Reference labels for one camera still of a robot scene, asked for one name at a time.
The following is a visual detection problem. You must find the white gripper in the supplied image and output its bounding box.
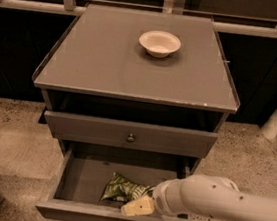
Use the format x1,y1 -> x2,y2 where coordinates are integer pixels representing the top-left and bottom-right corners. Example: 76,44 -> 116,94
121,179 -> 178,217

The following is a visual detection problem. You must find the green jalapeno chip bag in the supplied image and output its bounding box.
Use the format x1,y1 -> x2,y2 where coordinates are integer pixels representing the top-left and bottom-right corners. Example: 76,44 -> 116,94
100,172 -> 154,203

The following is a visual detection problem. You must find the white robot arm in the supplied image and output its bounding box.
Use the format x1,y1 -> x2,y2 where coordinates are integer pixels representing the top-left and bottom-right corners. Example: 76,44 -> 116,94
121,174 -> 277,221

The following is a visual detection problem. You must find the grey open middle drawer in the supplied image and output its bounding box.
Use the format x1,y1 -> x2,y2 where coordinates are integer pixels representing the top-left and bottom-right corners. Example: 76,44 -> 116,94
36,142 -> 193,221

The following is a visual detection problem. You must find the brass top drawer knob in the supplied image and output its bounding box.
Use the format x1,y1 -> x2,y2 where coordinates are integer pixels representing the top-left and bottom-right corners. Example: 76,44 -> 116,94
126,134 -> 136,143

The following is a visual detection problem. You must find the grey drawer cabinet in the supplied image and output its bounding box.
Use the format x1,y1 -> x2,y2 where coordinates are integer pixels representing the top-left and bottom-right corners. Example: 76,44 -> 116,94
14,0 -> 251,221

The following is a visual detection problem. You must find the grey top drawer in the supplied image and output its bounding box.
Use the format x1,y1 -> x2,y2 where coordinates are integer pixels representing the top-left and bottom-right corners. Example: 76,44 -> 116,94
44,110 -> 218,158

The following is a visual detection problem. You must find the white bowl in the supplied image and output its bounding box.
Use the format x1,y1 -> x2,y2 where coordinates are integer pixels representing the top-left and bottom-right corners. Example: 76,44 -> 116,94
139,30 -> 181,59

